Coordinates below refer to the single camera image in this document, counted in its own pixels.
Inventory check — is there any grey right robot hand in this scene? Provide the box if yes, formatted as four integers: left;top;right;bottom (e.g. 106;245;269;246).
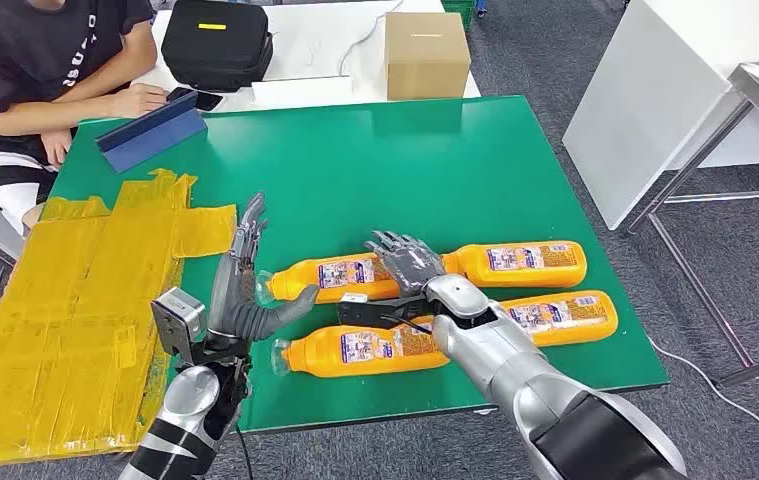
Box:
363;230;447;297

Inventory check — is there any thin white table cable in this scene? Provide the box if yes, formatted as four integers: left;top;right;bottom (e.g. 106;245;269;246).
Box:
337;0;407;75

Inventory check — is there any orange detergent bottle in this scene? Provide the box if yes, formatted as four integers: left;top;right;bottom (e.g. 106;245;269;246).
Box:
270;316;452;380
256;254;401;307
441;241;588;290
498;290;619;348

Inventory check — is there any brown cardboard box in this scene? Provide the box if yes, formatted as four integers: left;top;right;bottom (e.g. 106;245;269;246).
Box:
384;11;472;102

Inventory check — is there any white board panel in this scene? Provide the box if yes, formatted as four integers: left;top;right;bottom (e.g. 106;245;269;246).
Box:
561;0;759;232

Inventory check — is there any person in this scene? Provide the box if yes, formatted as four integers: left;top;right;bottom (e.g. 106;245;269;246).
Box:
0;0;170;233

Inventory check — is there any white table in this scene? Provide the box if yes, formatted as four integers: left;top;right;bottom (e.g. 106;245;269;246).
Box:
130;0;483;114

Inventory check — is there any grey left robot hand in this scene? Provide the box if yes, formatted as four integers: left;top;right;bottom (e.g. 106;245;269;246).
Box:
205;192;320;346

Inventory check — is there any person's hand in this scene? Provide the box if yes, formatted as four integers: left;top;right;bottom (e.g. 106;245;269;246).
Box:
39;129;74;167
110;82;170;119

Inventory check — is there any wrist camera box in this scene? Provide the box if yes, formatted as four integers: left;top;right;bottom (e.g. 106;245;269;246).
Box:
337;293;450;331
150;287;208;366

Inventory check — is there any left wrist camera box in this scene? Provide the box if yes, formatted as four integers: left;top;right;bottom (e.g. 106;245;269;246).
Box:
150;287;208;366

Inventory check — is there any white floor cable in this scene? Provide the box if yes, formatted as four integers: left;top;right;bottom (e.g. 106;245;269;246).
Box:
647;334;759;457

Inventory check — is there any black carrying bag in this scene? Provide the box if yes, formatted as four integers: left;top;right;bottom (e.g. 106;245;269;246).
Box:
160;0;275;93

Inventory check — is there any green plastic crate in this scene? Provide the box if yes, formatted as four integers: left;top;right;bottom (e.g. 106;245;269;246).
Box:
440;0;478;33

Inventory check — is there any black smartphone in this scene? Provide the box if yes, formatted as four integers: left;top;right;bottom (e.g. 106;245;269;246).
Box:
165;86;225;113

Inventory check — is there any blue tablet case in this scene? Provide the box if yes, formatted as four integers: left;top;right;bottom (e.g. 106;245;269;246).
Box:
94;87;209;175

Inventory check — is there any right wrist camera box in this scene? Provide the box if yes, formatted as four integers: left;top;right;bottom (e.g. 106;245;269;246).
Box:
337;293;450;331

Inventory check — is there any white flat box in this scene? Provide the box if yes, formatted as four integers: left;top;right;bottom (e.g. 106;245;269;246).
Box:
251;74;354;107

